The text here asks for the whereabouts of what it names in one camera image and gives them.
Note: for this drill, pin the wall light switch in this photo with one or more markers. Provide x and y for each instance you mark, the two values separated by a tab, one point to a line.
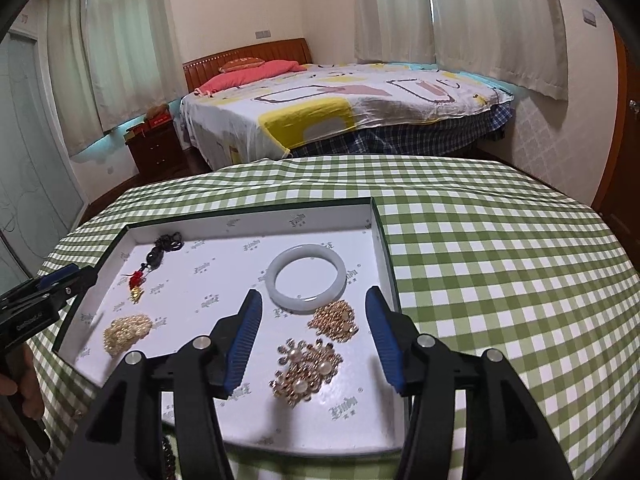
590	18

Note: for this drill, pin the frosted glass wardrobe door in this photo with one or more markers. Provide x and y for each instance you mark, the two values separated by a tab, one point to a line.
30	170

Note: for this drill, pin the narrow white curtain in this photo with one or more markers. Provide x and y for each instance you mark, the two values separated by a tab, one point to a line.
392	10
70	70

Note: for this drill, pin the blue plaid bed skirt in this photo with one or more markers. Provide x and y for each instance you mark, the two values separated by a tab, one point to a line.
400	140

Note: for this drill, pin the dark wooden nightstand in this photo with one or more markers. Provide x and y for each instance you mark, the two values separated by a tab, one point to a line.
157	155

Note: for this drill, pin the pink pillow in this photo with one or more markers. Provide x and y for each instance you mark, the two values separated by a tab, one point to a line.
245	74

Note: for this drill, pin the brown wooden door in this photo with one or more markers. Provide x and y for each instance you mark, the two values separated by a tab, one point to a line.
620	170

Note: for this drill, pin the brown plush toy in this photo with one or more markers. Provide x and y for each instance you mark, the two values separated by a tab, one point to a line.
157	110

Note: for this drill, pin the flat red and gold box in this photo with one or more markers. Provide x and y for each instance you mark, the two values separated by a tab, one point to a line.
136	133

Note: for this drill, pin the silver door knob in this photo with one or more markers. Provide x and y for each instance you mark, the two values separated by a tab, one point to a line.
635	108

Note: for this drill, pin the person's left hand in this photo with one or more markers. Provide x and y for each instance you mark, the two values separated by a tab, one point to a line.
25	390

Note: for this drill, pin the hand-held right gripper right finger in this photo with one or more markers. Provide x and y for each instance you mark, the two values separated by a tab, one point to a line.
387	345

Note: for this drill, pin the wooden bed headboard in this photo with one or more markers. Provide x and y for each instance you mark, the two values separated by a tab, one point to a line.
210	62

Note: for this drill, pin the dark green shallow box tray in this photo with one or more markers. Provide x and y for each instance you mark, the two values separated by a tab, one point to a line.
225	270

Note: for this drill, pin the red knot gold charm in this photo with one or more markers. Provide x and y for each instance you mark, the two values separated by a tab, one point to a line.
153	258

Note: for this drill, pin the green checked tablecloth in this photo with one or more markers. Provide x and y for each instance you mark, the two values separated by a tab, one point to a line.
475	260

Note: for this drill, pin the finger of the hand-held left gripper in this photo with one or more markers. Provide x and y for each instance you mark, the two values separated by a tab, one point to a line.
75	284
57	276

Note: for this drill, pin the patterned white bedsheet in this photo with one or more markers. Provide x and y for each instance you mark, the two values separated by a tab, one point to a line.
380	100

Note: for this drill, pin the pearl and gold brooch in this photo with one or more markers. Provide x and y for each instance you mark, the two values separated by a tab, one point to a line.
305	370

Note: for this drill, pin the small reddish brown cushion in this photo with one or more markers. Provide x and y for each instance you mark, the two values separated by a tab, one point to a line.
241	63

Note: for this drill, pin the white jade bangle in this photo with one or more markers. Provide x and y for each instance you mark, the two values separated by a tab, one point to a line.
273	280

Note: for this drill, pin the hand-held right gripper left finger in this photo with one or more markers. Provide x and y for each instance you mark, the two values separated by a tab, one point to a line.
242	345

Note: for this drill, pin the wide white curtain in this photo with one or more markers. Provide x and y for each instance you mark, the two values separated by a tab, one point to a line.
500	25
130	45

